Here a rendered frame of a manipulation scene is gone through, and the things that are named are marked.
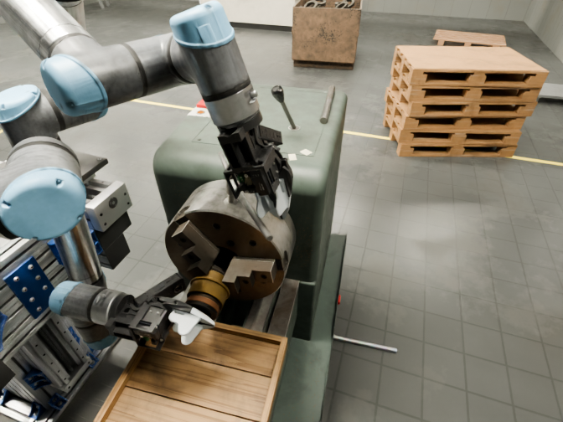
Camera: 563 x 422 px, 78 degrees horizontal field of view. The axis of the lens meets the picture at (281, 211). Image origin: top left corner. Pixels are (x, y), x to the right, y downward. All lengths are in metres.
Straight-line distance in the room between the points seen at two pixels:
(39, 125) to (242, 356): 0.80
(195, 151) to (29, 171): 0.43
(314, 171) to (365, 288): 1.46
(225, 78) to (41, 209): 0.36
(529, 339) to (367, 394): 0.97
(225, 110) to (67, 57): 0.20
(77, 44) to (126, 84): 0.07
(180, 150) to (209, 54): 0.52
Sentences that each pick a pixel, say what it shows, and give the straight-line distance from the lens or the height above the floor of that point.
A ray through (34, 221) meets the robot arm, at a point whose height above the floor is 1.36.
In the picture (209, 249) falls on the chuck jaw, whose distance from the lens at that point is 0.83.
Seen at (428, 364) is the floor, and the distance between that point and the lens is 2.06.
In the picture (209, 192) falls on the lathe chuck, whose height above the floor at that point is 1.23.
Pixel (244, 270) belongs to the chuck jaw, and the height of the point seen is 1.11.
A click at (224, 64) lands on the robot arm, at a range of 0.50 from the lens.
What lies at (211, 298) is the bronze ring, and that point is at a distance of 0.78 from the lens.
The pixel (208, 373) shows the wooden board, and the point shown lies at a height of 0.88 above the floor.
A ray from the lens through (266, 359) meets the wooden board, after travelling 0.94.
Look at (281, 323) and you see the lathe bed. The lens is 1.01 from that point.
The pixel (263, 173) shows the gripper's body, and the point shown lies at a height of 1.42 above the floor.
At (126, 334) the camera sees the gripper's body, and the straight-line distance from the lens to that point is 0.81.
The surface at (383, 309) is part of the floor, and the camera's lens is 2.17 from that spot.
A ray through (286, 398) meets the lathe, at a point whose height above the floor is 0.54.
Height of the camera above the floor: 1.72
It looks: 40 degrees down
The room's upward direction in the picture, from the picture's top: straight up
